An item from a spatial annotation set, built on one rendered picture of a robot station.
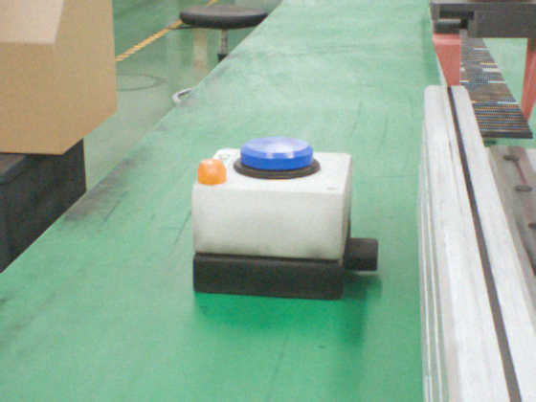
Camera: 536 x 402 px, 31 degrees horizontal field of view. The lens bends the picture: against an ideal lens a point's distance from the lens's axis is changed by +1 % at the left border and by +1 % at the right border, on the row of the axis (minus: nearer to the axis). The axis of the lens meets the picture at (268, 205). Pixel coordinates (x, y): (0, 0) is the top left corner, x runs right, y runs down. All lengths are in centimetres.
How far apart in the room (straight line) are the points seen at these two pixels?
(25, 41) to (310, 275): 37
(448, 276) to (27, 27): 53
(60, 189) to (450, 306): 63
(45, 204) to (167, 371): 44
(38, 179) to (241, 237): 37
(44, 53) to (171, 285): 31
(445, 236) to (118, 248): 27
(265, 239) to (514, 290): 21
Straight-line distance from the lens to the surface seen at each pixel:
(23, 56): 78
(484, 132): 72
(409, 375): 43
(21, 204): 80
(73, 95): 81
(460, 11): 75
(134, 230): 61
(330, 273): 49
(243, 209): 49
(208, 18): 364
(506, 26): 75
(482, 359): 26
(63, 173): 89
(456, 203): 39
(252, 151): 50
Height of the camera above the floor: 98
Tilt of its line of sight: 18 degrees down
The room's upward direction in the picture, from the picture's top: straight up
